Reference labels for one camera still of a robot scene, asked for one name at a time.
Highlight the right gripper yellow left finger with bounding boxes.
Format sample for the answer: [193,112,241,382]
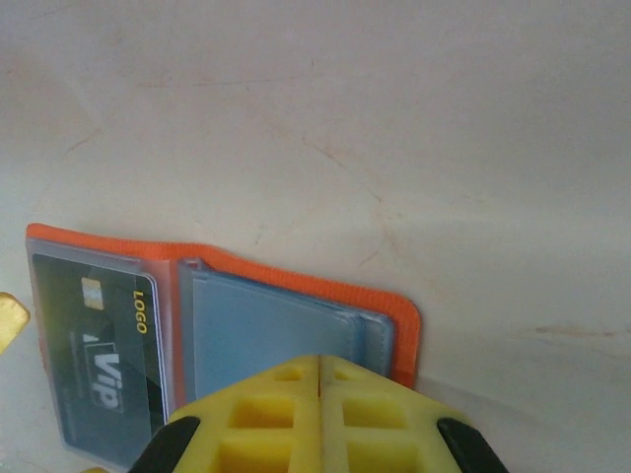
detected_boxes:
[86,354,321,473]

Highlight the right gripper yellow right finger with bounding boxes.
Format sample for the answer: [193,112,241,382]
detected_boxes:
[322,355,509,473]

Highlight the orange card holder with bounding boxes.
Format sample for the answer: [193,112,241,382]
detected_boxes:
[24,223,424,462]

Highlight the black VIP credit card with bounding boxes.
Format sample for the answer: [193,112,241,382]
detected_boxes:
[30,252,169,459]

